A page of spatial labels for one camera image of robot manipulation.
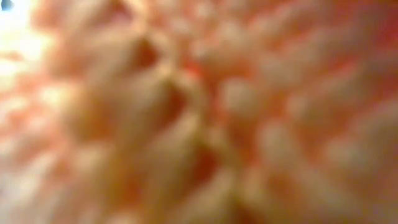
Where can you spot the orange microfiber towel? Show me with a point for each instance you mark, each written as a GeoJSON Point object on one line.
{"type": "Point", "coordinates": [199, 112]}

